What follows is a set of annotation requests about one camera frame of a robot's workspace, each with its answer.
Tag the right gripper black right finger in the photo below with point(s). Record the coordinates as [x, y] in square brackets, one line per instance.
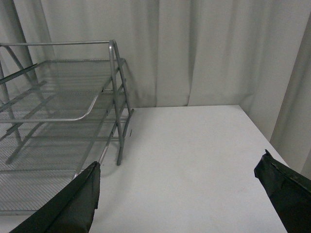
[288, 191]

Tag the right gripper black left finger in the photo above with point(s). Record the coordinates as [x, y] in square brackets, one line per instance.
[69, 211]

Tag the grey metal mesh rack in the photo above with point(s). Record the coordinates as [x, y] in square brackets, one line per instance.
[57, 116]

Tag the white curtain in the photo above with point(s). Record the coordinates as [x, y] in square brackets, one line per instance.
[251, 53]

